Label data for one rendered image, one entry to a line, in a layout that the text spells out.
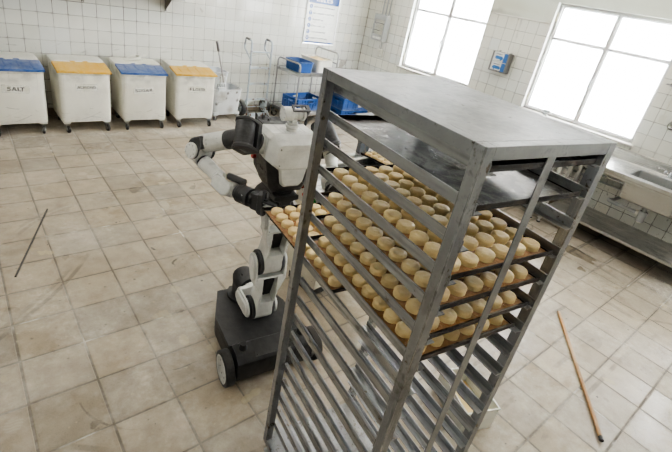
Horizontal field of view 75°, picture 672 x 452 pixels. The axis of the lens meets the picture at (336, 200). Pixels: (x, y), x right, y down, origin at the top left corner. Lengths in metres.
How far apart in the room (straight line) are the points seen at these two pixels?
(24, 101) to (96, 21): 1.34
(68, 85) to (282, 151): 4.04
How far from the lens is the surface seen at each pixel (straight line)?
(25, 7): 6.22
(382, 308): 1.31
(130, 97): 5.93
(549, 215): 1.33
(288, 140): 1.99
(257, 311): 2.62
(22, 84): 5.69
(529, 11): 6.54
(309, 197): 1.45
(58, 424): 2.62
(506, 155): 0.92
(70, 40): 6.32
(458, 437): 1.84
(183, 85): 6.08
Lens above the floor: 2.03
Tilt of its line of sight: 26 degrees down
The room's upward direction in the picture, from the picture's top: 11 degrees clockwise
